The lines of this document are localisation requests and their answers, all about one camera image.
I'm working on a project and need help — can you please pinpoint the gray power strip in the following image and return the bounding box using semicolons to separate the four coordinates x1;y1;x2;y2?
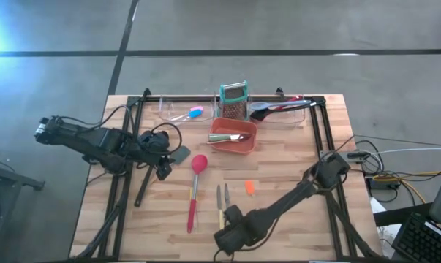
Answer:
346;150;369;164

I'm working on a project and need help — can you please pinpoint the yellow-handled knife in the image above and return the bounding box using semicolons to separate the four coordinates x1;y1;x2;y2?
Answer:
216;183;226;232

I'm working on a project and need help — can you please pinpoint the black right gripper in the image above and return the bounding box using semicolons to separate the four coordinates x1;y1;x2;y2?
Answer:
213;211;260;256

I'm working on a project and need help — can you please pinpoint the white paper sheet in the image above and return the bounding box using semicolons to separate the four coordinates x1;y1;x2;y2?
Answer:
369;197;402;259

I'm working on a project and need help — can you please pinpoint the black keyboard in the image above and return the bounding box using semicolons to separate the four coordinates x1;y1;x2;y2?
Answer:
391;213;441;263

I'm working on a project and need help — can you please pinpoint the black slotted spoon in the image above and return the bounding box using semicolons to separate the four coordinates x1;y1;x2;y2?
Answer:
133;160;157;208

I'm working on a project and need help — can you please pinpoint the black side table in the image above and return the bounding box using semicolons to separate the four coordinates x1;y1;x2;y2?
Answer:
0;157;46;263

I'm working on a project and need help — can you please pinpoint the pink mini spatula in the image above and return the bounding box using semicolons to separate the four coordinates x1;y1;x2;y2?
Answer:
176;105;205;120

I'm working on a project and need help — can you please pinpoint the teal metal box grater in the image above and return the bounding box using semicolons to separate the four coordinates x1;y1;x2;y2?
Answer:
219;80;250;123

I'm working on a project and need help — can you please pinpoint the yellow cable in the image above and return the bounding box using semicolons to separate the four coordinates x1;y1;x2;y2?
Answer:
372;169;441;205

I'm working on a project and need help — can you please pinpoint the gray turner with wooden handle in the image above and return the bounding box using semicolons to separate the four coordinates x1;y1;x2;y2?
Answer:
151;145;192;186

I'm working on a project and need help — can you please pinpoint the orange plastic bin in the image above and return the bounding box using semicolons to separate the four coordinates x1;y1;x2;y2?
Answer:
208;117;258;156

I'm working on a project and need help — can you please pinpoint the white cable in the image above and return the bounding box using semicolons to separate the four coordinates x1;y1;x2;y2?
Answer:
357;147;441;157

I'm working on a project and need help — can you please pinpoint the blue mini spatula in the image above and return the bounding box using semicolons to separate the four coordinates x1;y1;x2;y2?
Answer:
170;108;203;122

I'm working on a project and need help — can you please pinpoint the teal-handled knife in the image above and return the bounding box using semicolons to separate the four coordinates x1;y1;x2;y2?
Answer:
224;182;233;210

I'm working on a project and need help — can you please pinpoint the black power box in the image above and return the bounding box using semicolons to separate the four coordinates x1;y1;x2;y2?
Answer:
366;178;402;191

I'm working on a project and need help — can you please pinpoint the black solid spoon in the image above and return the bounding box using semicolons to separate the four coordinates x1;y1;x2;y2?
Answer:
249;103;318;122

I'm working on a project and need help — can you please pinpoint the orange mini spatula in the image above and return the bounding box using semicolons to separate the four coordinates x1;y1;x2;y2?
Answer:
244;180;261;205

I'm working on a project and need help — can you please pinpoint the gray silicone spoon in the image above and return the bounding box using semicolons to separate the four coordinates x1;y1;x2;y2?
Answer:
249;99;313;112

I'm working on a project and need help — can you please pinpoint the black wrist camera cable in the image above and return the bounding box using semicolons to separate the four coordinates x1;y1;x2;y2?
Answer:
57;104;184;156

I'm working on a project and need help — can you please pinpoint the black aluminium table frame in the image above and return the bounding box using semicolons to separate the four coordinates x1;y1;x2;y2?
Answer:
73;87;385;262

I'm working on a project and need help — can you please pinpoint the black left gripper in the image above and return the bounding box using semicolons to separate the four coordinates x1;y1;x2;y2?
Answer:
134;145;174;182

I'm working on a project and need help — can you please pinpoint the red spoon with metal shaft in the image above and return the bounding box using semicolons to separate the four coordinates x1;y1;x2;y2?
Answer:
186;153;209;235

